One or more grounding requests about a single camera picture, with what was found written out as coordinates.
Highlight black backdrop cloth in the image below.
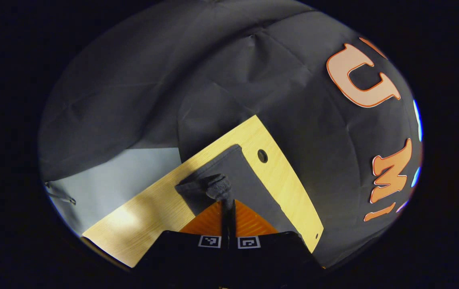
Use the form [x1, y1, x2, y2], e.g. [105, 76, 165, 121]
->
[39, 0, 423, 267]

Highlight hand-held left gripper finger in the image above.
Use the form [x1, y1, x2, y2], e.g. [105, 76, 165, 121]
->
[228, 199, 324, 287]
[131, 199, 229, 287]

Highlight dark blue jeans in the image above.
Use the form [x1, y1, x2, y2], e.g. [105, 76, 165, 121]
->
[175, 144, 306, 241]

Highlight thin grey cord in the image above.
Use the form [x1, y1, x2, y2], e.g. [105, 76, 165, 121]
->
[45, 181, 77, 206]

